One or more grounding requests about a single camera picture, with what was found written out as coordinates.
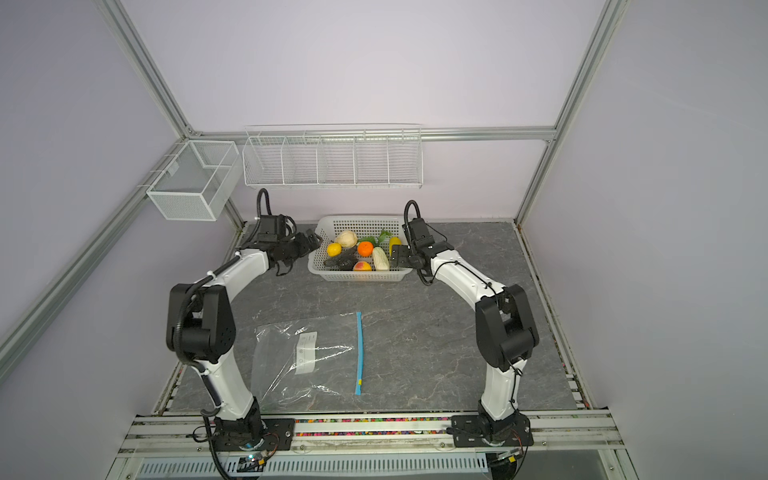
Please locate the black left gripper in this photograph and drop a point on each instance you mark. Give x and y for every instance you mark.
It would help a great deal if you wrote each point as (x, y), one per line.
(307, 247)

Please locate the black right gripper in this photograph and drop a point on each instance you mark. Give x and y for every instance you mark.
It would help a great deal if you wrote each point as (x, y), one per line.
(400, 252)

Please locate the yellow lemon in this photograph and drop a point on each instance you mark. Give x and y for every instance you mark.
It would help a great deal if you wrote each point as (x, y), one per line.
(334, 250)

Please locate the clear zip top bag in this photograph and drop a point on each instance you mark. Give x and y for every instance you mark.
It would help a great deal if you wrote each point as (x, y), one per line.
(308, 365)

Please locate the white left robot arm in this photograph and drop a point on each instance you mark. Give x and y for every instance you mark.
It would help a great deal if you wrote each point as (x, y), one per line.
(201, 329)

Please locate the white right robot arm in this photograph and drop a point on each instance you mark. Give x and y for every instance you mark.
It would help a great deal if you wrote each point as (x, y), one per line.
(505, 330)

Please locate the green pepper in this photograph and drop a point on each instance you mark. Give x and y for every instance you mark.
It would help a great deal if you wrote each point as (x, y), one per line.
(377, 240)

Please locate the dark eggplant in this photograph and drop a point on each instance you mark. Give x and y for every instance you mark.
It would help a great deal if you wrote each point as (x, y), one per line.
(345, 261)

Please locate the small white mesh basket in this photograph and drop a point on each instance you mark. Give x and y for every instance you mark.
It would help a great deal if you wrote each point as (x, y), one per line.
(198, 181)

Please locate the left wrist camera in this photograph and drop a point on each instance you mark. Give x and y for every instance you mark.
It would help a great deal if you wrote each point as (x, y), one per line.
(272, 228)

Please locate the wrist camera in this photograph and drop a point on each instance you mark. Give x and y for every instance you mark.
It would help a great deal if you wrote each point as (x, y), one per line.
(418, 234)
(272, 228)

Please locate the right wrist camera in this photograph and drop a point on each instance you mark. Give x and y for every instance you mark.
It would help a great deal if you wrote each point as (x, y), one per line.
(418, 234)

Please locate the long white wire shelf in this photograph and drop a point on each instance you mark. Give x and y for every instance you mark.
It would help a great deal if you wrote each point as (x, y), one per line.
(334, 156)

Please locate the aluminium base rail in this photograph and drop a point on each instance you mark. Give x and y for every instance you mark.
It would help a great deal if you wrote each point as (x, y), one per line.
(342, 434)

